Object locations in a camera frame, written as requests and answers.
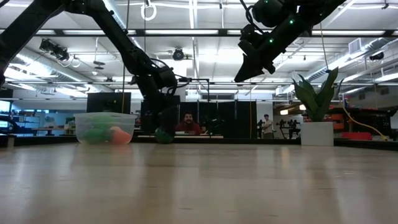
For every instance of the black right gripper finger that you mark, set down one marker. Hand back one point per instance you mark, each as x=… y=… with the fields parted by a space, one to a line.
x=250 y=70

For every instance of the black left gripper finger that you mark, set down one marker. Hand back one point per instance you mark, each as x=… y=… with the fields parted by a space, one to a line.
x=168 y=119

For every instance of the dark green round toy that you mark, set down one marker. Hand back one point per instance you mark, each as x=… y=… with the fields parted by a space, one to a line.
x=164 y=137

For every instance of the clear plastic tupperware container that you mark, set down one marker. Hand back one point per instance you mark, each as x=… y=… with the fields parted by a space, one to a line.
x=127 y=119

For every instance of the orange toy carrot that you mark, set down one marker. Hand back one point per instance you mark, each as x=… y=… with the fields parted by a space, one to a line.
x=122 y=138

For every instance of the green toy corn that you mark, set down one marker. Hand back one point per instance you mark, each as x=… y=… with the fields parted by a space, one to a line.
x=94 y=136

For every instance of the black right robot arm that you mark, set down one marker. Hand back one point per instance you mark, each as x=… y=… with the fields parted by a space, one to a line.
x=298 y=25

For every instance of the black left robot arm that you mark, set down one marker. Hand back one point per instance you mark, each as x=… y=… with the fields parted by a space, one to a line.
x=118 y=34

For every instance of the seated person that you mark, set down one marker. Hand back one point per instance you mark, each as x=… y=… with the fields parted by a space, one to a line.
x=188 y=127

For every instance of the black monitor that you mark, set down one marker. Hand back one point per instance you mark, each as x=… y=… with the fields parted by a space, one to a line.
x=105 y=102

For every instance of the round black ceiling fixture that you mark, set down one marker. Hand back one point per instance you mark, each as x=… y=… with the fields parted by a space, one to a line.
x=178 y=54

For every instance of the standing person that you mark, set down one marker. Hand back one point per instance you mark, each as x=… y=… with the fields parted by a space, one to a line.
x=268 y=126

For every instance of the black equipment stand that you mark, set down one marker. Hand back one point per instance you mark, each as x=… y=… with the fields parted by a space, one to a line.
x=290 y=124

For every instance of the green snake plant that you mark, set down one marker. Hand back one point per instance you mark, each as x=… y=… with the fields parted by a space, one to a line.
x=317 y=102

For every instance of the white plant pot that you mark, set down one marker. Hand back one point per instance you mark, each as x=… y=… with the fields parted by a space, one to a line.
x=317 y=133

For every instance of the white ceiling air vent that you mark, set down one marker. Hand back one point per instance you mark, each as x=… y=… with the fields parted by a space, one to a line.
x=356 y=46

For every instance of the black ceiling spotlight pair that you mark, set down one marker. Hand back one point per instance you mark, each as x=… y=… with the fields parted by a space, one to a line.
x=59 y=53

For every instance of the red bin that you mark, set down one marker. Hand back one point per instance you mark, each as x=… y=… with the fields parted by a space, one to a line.
x=357 y=136

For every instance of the dark workbench with red items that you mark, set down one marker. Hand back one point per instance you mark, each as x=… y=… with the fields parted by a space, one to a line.
x=373 y=119

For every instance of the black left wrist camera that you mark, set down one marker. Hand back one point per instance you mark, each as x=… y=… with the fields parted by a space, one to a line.
x=166 y=77

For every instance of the black metal frame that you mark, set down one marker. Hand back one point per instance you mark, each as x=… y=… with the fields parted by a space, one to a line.
x=199 y=79

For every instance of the black partition wall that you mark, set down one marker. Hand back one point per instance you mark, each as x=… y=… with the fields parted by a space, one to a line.
x=236 y=118

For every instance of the black table edge rail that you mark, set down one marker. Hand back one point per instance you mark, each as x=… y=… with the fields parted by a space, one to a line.
x=248 y=140

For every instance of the black ceiling camera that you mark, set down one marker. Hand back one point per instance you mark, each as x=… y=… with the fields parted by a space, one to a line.
x=377 y=56

